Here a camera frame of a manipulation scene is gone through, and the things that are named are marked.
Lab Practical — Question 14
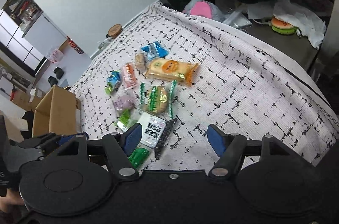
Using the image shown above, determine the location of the green candy packet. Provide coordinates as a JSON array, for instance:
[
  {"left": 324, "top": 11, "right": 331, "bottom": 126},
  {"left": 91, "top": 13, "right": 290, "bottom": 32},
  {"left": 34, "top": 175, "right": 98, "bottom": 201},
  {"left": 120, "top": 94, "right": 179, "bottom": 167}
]
[{"left": 114, "top": 109, "right": 138, "bottom": 132}]

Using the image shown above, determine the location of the white black labelled snack pack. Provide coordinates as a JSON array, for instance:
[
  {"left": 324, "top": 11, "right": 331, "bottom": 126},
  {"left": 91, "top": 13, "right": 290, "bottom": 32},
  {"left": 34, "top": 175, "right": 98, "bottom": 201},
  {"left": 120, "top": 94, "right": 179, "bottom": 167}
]
[{"left": 137, "top": 112, "right": 177, "bottom": 160}]

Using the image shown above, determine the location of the purple round snack pack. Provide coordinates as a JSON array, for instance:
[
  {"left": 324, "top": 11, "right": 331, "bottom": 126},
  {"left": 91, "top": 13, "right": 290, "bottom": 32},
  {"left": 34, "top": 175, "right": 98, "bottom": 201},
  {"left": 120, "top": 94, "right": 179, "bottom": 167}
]
[{"left": 112, "top": 91, "right": 136, "bottom": 115}]

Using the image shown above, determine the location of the green striped cake pack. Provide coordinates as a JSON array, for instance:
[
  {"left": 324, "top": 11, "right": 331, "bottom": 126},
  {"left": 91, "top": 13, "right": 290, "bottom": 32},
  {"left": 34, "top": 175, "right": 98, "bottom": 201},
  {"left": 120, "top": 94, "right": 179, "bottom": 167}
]
[{"left": 139, "top": 80, "right": 178, "bottom": 120}]

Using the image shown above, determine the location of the white black patterned bedspread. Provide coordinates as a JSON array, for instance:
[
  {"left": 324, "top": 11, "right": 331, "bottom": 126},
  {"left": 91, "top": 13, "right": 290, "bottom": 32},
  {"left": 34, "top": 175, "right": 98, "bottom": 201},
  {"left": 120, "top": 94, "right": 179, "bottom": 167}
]
[{"left": 71, "top": 3, "right": 338, "bottom": 170}]

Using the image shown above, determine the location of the brown cardboard box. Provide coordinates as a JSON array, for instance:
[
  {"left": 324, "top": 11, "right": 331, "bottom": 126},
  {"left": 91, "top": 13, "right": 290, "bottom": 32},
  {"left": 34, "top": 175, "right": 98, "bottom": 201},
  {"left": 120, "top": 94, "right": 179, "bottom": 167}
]
[{"left": 32, "top": 86, "right": 82, "bottom": 138}]

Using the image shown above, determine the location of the pink orange snack bar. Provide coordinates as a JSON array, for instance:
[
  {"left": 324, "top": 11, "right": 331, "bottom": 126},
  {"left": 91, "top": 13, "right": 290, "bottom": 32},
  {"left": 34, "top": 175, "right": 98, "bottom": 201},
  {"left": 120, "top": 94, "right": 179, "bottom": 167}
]
[{"left": 121, "top": 63, "right": 137, "bottom": 89}]

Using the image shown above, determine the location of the small blue green packet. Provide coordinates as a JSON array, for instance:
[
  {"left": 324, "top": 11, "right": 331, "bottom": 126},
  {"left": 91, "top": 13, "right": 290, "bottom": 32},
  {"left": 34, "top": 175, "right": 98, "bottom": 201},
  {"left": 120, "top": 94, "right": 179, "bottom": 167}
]
[{"left": 105, "top": 70, "right": 121, "bottom": 94}]

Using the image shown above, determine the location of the orange cracker pack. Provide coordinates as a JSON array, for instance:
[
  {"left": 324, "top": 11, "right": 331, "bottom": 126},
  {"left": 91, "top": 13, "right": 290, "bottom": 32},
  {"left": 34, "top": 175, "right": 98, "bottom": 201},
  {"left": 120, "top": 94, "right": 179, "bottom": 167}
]
[{"left": 145, "top": 58, "right": 199, "bottom": 86}]

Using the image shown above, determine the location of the brown biscuit packet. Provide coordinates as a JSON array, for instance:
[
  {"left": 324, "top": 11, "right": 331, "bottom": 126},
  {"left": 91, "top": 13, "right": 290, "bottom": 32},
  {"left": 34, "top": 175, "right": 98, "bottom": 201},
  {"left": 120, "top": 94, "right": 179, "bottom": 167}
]
[{"left": 135, "top": 52, "right": 146, "bottom": 72}]

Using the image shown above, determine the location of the black slipper left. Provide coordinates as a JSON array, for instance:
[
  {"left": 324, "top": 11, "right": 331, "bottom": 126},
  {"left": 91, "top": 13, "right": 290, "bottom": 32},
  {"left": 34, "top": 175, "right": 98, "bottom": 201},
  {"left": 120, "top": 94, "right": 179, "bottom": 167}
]
[{"left": 48, "top": 76, "right": 58, "bottom": 87}]

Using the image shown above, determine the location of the black slipper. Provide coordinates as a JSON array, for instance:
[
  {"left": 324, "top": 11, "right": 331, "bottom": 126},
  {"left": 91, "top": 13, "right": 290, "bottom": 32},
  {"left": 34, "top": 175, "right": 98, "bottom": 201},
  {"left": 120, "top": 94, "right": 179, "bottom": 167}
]
[
  {"left": 48, "top": 76, "right": 58, "bottom": 87},
  {"left": 53, "top": 67, "right": 64, "bottom": 80}
]

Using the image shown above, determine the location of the blue snack packet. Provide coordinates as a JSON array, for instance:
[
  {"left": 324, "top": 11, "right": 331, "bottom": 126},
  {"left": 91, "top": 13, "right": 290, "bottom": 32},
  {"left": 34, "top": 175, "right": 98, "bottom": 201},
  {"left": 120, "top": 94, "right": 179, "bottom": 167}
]
[{"left": 141, "top": 41, "right": 169, "bottom": 61}]

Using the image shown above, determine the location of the black slipper right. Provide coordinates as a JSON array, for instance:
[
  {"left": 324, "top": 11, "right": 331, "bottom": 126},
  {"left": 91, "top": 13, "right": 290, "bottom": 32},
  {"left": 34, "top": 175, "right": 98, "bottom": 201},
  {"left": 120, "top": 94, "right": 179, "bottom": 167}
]
[{"left": 53, "top": 67, "right": 64, "bottom": 80}]

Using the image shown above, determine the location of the glass jar cork lid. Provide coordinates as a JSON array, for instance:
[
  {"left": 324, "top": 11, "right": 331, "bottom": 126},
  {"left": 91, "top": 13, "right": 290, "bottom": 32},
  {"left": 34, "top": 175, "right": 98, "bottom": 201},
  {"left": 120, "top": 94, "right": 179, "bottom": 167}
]
[{"left": 98, "top": 24, "right": 123, "bottom": 51}]

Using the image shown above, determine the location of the clear plastic bag floor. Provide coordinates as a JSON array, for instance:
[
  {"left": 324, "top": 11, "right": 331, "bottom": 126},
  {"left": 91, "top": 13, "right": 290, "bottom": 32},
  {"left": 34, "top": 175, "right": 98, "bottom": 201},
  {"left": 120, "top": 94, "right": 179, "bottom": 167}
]
[{"left": 45, "top": 48, "right": 64, "bottom": 64}]

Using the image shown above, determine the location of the burger shaped toy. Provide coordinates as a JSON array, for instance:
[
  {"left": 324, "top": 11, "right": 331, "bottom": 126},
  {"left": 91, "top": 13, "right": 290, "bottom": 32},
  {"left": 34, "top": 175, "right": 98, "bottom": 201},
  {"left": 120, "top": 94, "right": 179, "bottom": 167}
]
[{"left": 271, "top": 17, "right": 296, "bottom": 35}]

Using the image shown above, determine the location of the pink grey plush toy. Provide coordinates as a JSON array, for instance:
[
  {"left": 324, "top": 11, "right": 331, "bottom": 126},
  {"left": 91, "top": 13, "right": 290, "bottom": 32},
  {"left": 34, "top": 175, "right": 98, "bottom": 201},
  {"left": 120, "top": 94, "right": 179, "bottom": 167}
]
[{"left": 182, "top": 0, "right": 226, "bottom": 22}]

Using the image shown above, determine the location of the dark framed glass door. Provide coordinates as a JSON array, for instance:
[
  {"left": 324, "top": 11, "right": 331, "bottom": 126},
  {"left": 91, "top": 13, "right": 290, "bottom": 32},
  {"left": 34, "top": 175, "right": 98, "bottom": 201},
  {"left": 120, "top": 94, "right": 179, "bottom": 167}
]
[{"left": 1, "top": 9, "right": 46, "bottom": 77}]

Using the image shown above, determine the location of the white crumpled paper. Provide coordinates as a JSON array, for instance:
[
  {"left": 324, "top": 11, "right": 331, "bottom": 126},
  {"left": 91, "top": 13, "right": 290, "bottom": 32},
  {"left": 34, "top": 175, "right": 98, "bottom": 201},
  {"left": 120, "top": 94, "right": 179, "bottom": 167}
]
[{"left": 273, "top": 0, "right": 326, "bottom": 49}]

